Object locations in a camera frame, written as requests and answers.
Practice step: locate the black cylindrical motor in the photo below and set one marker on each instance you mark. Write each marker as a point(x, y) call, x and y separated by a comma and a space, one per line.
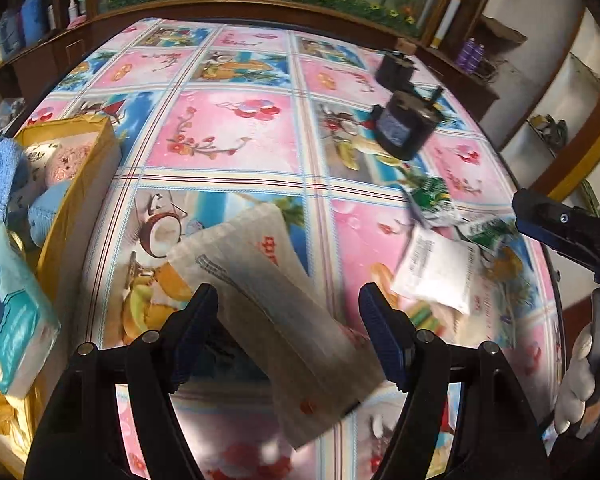
point(406, 122)

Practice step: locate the light blue towel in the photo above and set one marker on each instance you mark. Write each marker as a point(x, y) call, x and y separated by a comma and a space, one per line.
point(42, 212)

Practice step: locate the small white sachet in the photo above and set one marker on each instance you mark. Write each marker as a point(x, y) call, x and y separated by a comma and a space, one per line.
point(437, 269)

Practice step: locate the white Dole snack bag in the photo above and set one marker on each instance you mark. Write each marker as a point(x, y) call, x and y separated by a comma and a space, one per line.
point(502, 266)

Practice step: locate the long white wipes pack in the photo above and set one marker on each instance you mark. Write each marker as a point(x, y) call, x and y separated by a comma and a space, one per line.
point(319, 369)

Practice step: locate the purple bottles pair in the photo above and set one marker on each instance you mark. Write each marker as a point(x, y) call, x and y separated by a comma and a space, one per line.
point(470, 56)

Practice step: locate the pink plush ball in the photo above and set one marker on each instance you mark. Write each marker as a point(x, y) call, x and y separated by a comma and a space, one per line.
point(65, 163)

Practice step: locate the blue cartoon tissue pack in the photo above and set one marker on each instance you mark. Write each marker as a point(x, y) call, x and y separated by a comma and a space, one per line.
point(29, 325)

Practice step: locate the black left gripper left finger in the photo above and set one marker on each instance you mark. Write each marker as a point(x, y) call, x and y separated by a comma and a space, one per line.
point(80, 436)

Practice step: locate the lemon print tissue pack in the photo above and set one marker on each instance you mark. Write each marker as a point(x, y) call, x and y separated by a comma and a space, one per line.
point(39, 154)

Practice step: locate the green white medicine sachet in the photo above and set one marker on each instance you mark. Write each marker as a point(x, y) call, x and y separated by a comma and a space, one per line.
point(432, 203)

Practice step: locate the white gloved right hand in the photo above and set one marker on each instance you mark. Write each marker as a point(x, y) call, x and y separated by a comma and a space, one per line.
point(577, 387)

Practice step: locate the colourful patterned tablecloth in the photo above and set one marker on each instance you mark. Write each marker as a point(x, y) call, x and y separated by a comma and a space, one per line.
point(214, 119)

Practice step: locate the black motor with cork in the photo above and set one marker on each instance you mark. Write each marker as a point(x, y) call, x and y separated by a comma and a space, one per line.
point(397, 67)

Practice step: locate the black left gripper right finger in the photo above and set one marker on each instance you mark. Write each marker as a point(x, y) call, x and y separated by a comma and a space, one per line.
point(470, 394)

